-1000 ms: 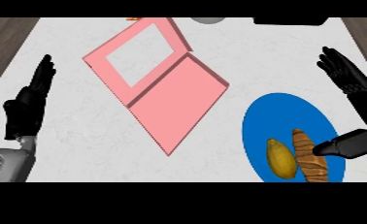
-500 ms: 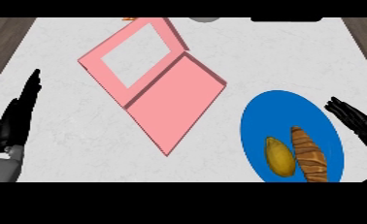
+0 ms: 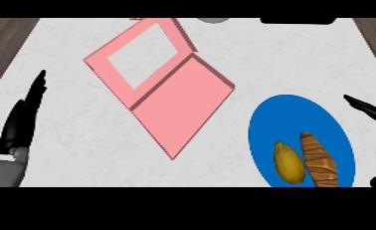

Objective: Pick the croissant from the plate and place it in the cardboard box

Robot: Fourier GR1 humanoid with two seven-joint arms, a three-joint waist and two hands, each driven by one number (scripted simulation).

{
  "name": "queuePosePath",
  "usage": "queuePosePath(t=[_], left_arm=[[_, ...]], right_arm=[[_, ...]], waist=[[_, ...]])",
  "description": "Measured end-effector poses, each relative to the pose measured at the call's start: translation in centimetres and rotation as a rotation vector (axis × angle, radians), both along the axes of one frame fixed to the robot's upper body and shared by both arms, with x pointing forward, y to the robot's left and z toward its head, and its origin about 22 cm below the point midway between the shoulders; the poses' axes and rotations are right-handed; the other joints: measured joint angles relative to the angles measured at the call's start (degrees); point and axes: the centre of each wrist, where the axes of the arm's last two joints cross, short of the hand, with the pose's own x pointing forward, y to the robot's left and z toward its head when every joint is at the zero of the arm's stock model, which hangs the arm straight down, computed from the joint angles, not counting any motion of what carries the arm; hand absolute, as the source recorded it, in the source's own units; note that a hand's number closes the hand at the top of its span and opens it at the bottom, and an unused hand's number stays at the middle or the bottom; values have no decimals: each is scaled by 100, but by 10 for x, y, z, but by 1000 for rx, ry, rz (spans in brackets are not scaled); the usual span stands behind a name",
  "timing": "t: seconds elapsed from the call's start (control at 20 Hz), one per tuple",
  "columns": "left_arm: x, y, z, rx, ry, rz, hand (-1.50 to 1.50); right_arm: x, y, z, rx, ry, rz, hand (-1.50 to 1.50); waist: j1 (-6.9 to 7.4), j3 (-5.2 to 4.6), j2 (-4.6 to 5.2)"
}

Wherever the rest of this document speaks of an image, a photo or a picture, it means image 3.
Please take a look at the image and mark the blue plate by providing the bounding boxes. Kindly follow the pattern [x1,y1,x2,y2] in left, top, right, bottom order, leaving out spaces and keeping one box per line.
[246,94,356,188]

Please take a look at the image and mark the pink cardboard box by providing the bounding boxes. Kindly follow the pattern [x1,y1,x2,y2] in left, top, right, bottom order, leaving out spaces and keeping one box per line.
[82,17,235,161]

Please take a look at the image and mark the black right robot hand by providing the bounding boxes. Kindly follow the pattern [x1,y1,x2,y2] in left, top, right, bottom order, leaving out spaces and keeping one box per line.
[341,94,376,188]

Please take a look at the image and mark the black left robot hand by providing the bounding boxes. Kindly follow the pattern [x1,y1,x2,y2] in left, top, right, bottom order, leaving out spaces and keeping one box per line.
[0,69,48,156]

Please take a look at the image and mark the grey round object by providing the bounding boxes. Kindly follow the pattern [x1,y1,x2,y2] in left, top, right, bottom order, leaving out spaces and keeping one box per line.
[195,17,229,25]

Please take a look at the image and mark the brown striped croissant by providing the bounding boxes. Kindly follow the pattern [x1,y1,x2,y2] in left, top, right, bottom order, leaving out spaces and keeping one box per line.
[297,130,338,188]

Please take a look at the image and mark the black appliance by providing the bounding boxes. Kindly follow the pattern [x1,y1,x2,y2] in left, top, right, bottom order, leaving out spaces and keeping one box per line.
[257,17,337,26]

